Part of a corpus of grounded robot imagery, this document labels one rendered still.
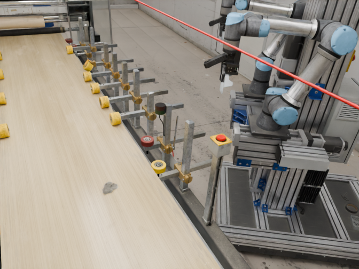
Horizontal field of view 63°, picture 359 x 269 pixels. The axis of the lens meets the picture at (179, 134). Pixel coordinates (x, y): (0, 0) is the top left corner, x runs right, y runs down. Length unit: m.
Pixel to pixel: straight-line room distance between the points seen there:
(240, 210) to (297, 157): 0.80
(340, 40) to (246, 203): 1.44
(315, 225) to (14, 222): 1.99
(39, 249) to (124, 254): 0.32
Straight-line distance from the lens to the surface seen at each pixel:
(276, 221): 2.42
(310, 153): 1.85
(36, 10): 3.96
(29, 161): 1.75
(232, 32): 1.39
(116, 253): 1.24
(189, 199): 1.71
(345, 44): 1.54
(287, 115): 1.59
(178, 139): 1.89
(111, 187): 1.47
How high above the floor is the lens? 1.91
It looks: 33 degrees down
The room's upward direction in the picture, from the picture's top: 4 degrees clockwise
